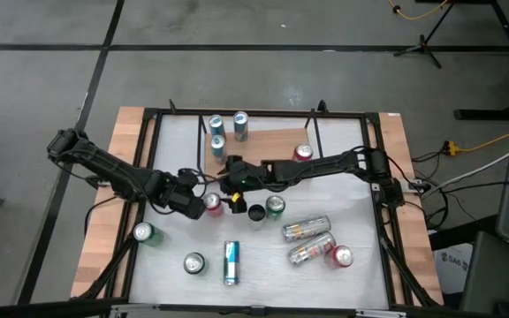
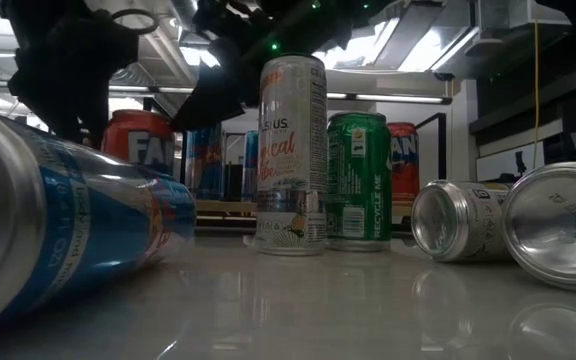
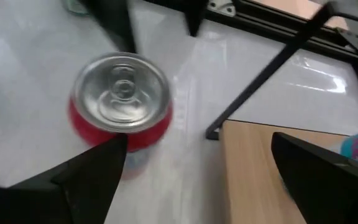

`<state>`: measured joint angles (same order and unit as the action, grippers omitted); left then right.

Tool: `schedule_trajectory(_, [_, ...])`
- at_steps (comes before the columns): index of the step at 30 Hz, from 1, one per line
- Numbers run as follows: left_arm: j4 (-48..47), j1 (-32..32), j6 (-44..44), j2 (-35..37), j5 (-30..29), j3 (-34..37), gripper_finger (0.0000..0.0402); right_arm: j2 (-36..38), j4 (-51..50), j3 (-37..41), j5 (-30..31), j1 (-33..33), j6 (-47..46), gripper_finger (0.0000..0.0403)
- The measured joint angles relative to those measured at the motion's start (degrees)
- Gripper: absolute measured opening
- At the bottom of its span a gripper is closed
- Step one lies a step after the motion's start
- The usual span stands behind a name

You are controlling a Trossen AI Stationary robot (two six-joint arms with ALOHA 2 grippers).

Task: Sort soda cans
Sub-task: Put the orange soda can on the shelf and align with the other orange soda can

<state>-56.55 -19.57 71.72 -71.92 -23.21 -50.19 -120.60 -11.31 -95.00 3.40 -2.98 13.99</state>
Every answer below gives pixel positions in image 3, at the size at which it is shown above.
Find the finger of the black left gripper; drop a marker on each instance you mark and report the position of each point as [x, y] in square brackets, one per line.
[113, 21]
[194, 15]

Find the red Fanta can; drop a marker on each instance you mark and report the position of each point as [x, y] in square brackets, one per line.
[120, 93]

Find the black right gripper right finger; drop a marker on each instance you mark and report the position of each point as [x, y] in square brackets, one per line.
[328, 186]

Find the wooden shelf with black frame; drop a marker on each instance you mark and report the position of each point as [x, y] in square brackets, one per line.
[253, 174]

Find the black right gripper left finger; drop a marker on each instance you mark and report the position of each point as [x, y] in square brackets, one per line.
[73, 196]

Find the white glossy table mat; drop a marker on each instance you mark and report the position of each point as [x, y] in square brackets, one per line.
[26, 109]

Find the black aluminium table frame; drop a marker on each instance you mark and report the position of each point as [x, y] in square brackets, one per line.
[275, 29]

